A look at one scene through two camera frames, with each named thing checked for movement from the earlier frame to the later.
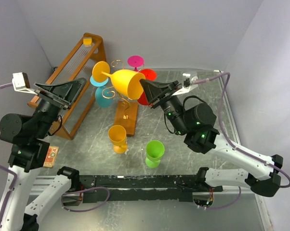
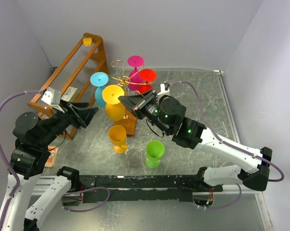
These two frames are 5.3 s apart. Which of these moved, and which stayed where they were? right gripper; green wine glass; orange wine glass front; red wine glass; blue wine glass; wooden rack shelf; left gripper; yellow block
Moved: right gripper; left gripper; orange wine glass front
Stayed: wooden rack shelf; red wine glass; blue wine glass; yellow block; green wine glass
